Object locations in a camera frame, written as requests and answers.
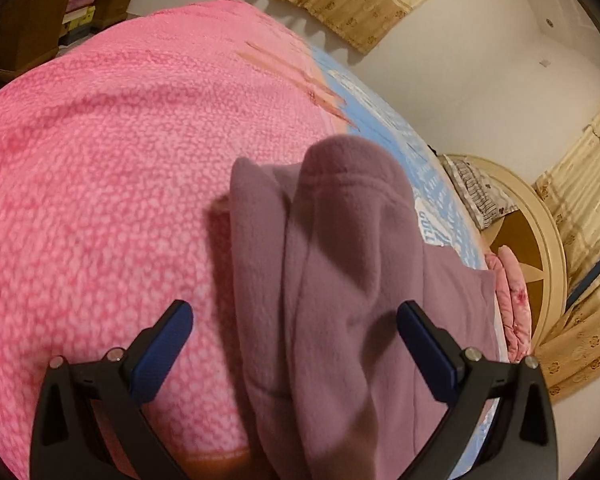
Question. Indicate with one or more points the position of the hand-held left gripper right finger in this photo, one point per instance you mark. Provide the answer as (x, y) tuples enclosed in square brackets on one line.
[(427, 355)]

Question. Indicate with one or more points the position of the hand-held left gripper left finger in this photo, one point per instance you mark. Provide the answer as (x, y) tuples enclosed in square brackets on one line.
[(160, 355)]

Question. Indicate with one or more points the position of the purple fleece jacket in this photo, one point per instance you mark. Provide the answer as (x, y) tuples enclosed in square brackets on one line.
[(340, 270)]

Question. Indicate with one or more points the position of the pink folded quilt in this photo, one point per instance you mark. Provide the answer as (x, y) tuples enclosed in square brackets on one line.
[(512, 305)]

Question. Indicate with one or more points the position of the cream round headboard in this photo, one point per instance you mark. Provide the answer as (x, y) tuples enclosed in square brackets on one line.
[(540, 240)]

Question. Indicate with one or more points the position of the patterned pillow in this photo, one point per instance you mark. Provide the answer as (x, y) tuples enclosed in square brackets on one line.
[(475, 190)]

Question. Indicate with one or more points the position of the pink blanket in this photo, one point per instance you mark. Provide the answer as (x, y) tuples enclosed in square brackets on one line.
[(105, 185)]

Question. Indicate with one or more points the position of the beige patterned curtain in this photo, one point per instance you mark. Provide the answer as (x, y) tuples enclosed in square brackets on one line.
[(585, 210), (350, 0)]

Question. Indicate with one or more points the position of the blue printed bedsheet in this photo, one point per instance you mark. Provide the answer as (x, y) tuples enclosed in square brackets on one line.
[(395, 125)]

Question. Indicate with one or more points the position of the stack of books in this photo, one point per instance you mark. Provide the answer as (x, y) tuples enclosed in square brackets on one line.
[(80, 10)]

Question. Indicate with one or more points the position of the brown wooden desk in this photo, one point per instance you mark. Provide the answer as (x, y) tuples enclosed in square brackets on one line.
[(35, 15)]

